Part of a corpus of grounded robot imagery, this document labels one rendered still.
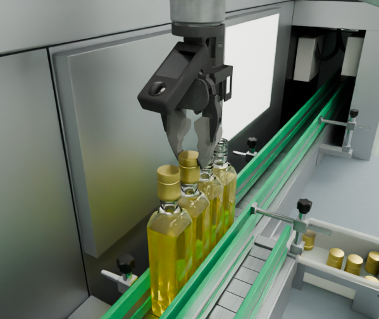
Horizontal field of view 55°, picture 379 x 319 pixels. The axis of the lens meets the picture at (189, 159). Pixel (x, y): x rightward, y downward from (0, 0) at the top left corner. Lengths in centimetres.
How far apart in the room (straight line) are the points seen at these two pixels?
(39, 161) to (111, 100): 14
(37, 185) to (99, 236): 15
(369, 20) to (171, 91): 112
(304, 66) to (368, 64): 29
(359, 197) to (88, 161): 99
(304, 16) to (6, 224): 128
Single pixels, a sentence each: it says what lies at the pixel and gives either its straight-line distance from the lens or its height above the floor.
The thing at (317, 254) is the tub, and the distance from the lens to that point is 103.
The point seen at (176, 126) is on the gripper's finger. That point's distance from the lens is 56.
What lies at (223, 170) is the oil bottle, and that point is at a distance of 68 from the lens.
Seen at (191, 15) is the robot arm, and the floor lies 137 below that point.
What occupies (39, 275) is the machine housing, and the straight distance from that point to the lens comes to 63.
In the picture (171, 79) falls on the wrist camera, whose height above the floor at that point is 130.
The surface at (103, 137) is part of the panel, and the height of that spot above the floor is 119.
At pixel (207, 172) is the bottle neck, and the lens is 63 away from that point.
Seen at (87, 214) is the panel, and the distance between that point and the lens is 62.
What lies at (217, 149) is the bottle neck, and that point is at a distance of 67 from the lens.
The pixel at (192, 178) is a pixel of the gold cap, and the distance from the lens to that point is 58.
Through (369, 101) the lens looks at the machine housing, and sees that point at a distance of 155.
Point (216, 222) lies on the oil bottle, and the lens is 69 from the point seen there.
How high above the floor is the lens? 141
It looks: 27 degrees down
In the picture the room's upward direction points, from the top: straight up
